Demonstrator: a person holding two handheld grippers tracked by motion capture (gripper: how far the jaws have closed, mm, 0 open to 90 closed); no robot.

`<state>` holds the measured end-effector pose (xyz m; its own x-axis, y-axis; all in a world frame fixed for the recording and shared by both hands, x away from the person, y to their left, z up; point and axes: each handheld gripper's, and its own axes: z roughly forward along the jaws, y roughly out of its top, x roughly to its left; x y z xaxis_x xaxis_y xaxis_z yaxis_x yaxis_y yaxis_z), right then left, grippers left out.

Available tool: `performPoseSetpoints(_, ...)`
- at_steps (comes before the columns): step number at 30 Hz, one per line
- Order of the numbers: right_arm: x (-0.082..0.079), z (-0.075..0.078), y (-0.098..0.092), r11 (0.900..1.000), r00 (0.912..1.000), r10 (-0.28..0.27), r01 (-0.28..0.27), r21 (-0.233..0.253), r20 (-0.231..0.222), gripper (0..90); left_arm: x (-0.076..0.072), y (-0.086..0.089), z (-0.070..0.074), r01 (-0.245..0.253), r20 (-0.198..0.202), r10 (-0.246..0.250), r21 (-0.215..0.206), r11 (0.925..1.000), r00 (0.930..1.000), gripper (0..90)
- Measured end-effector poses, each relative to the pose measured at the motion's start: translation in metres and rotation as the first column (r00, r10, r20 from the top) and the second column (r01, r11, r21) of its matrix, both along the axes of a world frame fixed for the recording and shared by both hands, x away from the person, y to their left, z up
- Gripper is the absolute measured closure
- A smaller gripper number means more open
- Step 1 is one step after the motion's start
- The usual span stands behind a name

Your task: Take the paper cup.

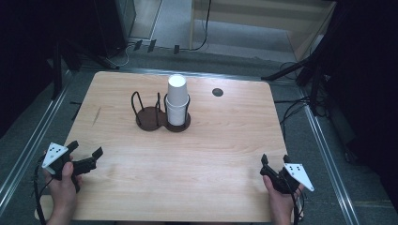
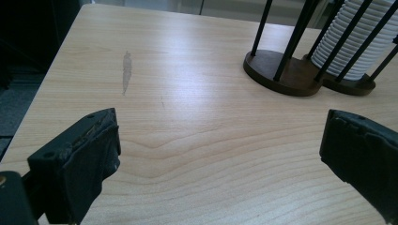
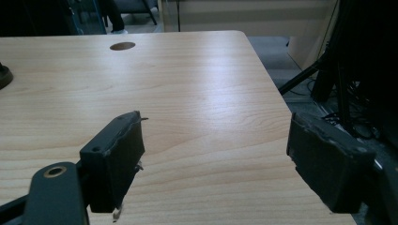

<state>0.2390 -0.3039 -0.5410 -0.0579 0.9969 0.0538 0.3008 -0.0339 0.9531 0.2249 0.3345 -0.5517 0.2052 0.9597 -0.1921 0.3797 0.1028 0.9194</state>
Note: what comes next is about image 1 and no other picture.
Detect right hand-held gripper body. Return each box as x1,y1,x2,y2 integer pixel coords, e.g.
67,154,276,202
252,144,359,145
259,162,315,196

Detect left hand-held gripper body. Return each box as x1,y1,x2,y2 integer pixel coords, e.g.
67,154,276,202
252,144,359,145
41,142,95,193

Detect dark wire cup holder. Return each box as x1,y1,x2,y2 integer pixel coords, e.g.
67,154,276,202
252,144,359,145
130,90,191,133

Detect white paper cup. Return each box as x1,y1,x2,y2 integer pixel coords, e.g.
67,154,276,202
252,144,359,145
165,95,191,127
167,74,189,106

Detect person's right hand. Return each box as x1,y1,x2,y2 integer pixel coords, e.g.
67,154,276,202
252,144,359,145
262,174,305,218

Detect person's left hand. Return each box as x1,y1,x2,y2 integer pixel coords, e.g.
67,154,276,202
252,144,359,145
43,161,83,218

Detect black metal stand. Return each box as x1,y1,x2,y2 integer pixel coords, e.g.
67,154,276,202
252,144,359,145
50,37,120,101
260,31,337,117

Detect dark curtain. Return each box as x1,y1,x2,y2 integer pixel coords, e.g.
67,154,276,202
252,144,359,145
0,0,104,139
318,0,398,214

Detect black cabinet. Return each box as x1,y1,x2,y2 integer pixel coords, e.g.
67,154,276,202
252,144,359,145
92,0,137,59

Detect metal floor rail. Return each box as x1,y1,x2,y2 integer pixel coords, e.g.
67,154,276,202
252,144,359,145
0,69,75,208
298,87,361,225

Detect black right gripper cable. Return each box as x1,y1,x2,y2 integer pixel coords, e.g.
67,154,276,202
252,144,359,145
288,176,306,225

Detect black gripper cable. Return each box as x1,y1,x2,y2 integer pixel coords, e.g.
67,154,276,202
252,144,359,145
288,176,306,225
32,155,49,225

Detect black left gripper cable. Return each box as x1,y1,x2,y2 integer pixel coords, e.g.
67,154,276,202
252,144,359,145
32,155,49,225

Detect black floor cables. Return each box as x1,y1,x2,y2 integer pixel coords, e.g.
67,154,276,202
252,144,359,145
273,60,329,142

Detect white floor cable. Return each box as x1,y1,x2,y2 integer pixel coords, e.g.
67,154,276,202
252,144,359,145
115,41,139,68

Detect black hanging cable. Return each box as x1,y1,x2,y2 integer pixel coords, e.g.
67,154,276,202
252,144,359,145
191,0,213,52

